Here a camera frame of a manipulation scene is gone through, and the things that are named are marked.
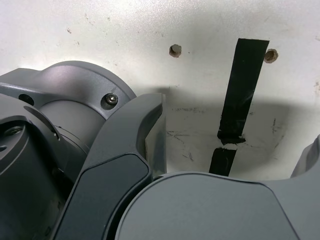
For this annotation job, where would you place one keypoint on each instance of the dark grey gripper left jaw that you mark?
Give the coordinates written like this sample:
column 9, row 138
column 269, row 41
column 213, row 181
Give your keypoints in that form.
column 112, row 160

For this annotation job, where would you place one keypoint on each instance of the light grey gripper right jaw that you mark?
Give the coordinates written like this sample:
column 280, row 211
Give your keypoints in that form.
column 212, row 210

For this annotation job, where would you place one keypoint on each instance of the black tape strip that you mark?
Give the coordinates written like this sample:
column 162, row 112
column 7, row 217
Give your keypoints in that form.
column 245, row 87

